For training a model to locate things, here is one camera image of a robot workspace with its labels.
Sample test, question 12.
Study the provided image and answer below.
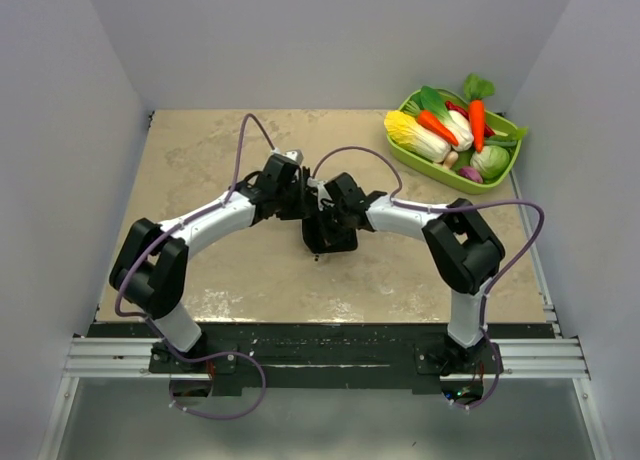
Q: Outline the black tool case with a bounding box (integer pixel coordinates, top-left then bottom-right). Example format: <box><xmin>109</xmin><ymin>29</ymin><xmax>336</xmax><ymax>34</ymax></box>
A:
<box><xmin>301</xmin><ymin>215</ymin><xmax>358</xmax><ymax>255</ymax></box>

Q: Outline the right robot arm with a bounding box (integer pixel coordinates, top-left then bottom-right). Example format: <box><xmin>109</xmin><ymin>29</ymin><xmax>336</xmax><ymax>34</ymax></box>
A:
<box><xmin>302</xmin><ymin>173</ymin><xmax>505</xmax><ymax>373</ymax></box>

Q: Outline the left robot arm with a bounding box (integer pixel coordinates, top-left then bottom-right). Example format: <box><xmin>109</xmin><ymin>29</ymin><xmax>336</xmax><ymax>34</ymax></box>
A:
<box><xmin>108</xmin><ymin>150</ymin><xmax>306</xmax><ymax>372</ymax></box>

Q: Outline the toy napa cabbage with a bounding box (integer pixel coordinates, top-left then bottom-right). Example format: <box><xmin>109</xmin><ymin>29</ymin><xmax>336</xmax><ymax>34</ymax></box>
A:
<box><xmin>384</xmin><ymin>110</ymin><xmax>451</xmax><ymax>163</ymax></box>

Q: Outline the toy mushroom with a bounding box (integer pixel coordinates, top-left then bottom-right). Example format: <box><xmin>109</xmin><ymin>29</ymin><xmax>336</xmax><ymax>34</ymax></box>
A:
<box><xmin>441</xmin><ymin>150</ymin><xmax>459</xmax><ymax>170</ymax></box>

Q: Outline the toy carrot left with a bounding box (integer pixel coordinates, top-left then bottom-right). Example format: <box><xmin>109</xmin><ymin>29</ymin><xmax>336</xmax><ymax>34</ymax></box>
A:
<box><xmin>415</xmin><ymin>110</ymin><xmax>459</xmax><ymax>146</ymax></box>

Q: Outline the toy carrot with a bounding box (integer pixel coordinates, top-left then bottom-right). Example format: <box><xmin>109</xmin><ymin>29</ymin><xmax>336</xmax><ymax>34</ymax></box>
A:
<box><xmin>415</xmin><ymin>110</ymin><xmax>459</xmax><ymax>146</ymax></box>
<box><xmin>463</xmin><ymin>73</ymin><xmax>496</xmax><ymax>153</ymax></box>

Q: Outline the green vegetable tray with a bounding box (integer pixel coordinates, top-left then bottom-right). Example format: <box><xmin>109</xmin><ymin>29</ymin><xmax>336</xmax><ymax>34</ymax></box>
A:
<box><xmin>387</xmin><ymin>88</ymin><xmax>524</xmax><ymax>196</ymax></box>

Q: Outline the toy purple onion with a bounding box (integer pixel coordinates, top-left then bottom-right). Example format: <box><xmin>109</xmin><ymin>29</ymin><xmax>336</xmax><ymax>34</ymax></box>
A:
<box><xmin>457</xmin><ymin>166</ymin><xmax>484</xmax><ymax>184</ymax></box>

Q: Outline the toy bok choy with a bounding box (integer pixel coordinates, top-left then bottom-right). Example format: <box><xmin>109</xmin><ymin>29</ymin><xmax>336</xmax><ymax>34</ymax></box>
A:
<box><xmin>420</xmin><ymin>86</ymin><xmax>474</xmax><ymax>152</ymax></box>

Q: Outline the toy green cabbage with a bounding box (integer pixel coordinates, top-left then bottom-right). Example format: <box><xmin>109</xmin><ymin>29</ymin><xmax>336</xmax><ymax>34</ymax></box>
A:
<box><xmin>470</xmin><ymin>145</ymin><xmax>511</xmax><ymax>181</ymax></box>

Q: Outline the toy red chili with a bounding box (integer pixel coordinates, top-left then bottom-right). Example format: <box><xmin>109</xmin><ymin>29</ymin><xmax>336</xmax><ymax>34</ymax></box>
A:
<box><xmin>445</xmin><ymin>101</ymin><xmax>496</xmax><ymax>138</ymax></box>

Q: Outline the toy carrot right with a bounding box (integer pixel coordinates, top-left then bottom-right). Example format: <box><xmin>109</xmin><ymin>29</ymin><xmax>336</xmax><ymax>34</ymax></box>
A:
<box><xmin>463</xmin><ymin>73</ymin><xmax>496</xmax><ymax>153</ymax></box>

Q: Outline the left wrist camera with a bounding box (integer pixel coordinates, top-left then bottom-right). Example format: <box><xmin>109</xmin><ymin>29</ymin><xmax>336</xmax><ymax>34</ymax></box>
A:
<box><xmin>281</xmin><ymin>149</ymin><xmax>304</xmax><ymax>165</ymax></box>

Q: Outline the aluminium rail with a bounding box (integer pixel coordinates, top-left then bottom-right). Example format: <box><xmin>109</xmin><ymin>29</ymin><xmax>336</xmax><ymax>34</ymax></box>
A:
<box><xmin>63</xmin><ymin>338</ymin><xmax>589</xmax><ymax>379</ymax></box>

